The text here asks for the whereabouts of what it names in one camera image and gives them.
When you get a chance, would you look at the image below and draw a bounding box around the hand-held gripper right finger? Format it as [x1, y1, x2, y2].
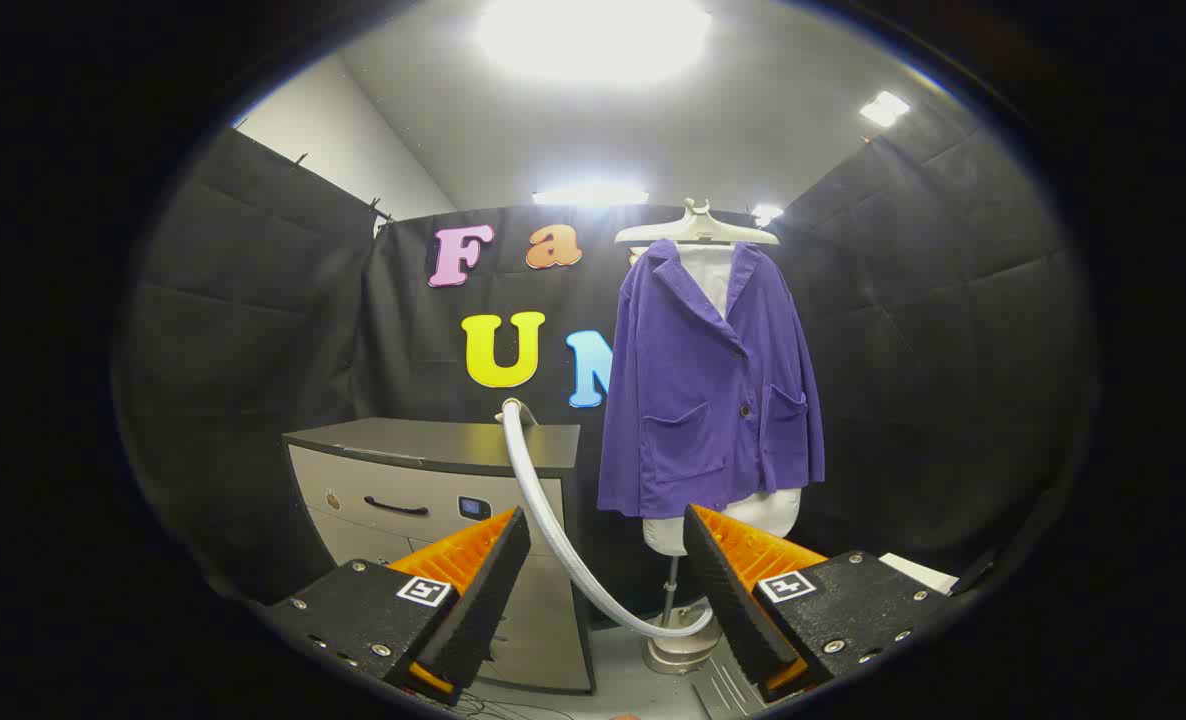
[681, 503, 959, 701]

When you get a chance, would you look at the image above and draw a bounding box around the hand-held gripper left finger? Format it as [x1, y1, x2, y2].
[258, 505, 534, 706]

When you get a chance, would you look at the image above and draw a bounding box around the white garment steamer with hose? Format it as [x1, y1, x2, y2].
[495, 397, 716, 641]

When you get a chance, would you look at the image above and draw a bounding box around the purple corduroy jacket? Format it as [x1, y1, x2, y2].
[596, 238, 826, 521]

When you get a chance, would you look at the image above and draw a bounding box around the steamer base with pole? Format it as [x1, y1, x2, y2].
[643, 555, 724, 676]

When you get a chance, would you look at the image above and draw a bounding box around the white clothes hanger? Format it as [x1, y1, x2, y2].
[613, 197, 782, 248]

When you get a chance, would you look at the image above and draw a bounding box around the white mannequin torso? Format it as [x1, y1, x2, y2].
[641, 243, 804, 557]

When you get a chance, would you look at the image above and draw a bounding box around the grey drawer cabinet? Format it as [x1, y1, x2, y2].
[283, 417, 597, 696]

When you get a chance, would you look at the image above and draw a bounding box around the white paper sheet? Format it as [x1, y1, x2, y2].
[878, 552, 959, 596]

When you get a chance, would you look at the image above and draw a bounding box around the black backdrop cloth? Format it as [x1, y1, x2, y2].
[113, 95, 1099, 621]

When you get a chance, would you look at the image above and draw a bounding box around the long ceiling light panel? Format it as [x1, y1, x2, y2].
[531, 185, 651, 208]

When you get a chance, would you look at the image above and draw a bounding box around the small ceiling light panel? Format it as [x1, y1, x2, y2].
[858, 90, 912, 129]

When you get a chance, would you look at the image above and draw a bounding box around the large ceiling light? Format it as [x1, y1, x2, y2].
[475, 0, 714, 86]

